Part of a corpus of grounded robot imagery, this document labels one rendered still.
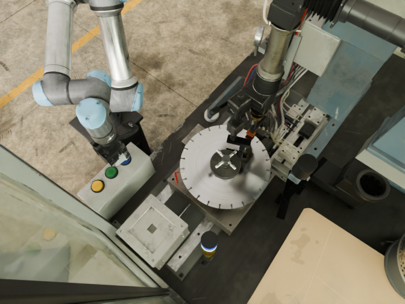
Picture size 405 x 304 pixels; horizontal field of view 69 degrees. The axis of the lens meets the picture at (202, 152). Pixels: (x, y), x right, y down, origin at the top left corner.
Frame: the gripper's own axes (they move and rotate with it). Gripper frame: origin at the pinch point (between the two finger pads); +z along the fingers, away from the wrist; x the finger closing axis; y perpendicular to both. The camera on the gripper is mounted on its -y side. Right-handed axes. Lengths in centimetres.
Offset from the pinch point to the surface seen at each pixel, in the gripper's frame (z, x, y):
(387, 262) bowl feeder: 14, 99, -34
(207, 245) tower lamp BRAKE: -24, 47, 8
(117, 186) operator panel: 1.7, 5.7, 10.0
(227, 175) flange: -4.6, 35.8, -17.0
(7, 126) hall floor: 91, -135, 25
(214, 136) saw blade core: -3.6, 22.1, -26.8
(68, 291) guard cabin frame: -72, 43, 25
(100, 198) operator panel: 1.7, 4.5, 17.3
